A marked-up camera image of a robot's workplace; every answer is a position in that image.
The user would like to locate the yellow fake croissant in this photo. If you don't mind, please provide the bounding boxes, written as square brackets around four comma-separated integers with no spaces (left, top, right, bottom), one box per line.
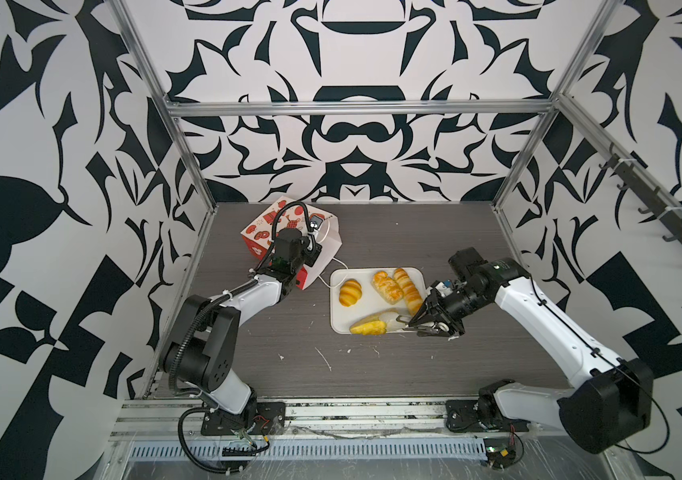
[349,311,399,335]

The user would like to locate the small yellow fake bread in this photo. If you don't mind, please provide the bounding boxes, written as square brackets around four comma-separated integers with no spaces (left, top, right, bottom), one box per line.
[338,279,362,307]

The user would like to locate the aluminium frame rail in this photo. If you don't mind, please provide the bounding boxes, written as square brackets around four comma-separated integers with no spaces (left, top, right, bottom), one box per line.
[112,395,618,439]

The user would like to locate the white red paper bag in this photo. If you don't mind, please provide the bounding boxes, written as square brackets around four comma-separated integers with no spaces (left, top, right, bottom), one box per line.
[240,196,342,290]

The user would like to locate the short twisted fake bread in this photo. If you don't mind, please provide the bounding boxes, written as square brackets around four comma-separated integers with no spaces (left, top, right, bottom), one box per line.
[371,271,404,305]

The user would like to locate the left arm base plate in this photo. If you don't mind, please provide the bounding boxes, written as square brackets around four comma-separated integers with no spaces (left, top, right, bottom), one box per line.
[201,401,287,436]

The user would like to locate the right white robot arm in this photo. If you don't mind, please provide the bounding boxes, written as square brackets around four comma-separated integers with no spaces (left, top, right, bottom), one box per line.
[407,248,653,454]

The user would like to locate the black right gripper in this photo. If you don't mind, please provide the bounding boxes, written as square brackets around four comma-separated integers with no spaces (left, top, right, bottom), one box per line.
[407,286,489,335]

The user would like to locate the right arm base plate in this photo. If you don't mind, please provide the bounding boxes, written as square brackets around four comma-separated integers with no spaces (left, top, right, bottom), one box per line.
[445,396,528,433]

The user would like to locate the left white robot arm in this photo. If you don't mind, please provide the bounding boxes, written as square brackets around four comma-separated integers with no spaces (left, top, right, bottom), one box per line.
[159,225,321,415]

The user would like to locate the long striped fake bread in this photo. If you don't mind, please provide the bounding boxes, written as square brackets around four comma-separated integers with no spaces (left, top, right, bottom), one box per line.
[393,268,423,316]

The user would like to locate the black corrugated cable conduit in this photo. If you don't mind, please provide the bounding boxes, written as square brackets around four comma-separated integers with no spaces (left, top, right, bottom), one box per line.
[163,290,234,394]

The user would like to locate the steel tongs white tips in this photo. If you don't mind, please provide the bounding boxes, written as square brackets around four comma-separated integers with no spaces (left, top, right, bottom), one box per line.
[380,312,458,338]

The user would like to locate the white plastic tray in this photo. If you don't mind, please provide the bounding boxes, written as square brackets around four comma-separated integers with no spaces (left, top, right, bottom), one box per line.
[329,267,410,335]

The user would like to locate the small electronics board with wires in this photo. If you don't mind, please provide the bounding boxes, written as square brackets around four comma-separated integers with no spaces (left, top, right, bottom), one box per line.
[484,433,525,471]

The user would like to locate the wall hook rack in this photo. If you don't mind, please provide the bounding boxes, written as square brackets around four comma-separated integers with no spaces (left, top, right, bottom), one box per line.
[600,142,682,246]

